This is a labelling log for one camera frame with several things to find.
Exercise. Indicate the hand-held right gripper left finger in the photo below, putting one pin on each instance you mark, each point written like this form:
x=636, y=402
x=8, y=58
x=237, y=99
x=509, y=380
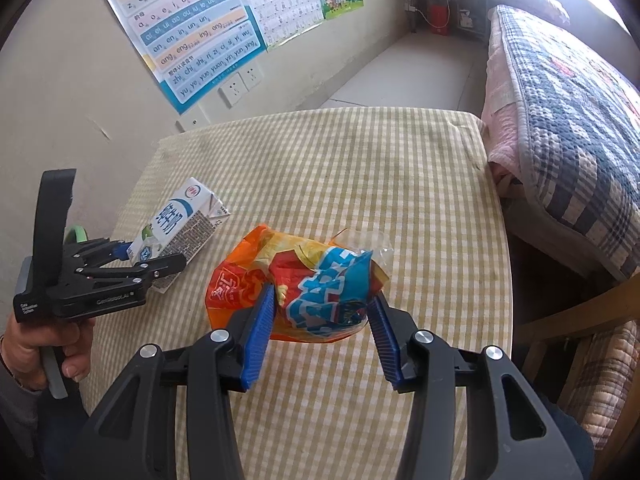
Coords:
x=257, y=340

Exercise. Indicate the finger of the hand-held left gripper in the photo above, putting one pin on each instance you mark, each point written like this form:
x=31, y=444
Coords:
x=107, y=250
x=140, y=272

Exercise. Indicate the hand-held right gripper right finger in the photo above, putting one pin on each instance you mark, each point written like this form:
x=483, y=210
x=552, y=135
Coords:
x=382, y=340

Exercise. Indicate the red bin with green rim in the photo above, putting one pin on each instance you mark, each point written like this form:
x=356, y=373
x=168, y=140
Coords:
x=77, y=233

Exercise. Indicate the white milk carton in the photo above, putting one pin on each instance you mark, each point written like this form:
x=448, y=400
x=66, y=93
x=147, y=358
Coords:
x=185, y=225

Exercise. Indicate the orange and blue snack bag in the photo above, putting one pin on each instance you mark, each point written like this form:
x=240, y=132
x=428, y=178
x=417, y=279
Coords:
x=310, y=280

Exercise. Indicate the person's left forearm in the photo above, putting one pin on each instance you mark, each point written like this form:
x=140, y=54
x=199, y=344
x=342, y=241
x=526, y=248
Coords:
x=15, y=410

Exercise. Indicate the person's left hand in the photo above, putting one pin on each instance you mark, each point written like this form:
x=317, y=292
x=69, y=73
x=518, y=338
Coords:
x=77, y=345

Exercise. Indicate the wooden chair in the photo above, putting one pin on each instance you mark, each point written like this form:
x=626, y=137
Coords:
x=550, y=330

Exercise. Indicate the yellow checked tablecloth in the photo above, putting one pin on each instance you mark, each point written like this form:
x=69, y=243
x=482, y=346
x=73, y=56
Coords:
x=350, y=170

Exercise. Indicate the plaid chair cushion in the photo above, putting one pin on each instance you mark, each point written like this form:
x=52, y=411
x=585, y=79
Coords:
x=600, y=385

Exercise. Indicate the bed with plaid quilt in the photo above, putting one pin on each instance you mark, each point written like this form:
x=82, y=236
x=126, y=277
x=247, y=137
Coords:
x=565, y=125

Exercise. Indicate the red container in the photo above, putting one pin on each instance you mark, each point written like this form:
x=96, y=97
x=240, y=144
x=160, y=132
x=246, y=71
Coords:
x=437, y=20

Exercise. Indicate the white wall switch plate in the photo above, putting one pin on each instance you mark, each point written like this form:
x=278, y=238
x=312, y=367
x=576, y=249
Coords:
x=191, y=119

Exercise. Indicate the white wall socket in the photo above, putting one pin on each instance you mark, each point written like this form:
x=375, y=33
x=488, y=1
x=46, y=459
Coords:
x=232, y=92
x=250, y=78

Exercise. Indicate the blue letter wall poster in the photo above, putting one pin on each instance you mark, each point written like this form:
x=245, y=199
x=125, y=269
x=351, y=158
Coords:
x=190, y=25

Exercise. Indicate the white chart wall poster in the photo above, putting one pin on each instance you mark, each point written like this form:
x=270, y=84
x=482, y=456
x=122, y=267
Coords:
x=280, y=0

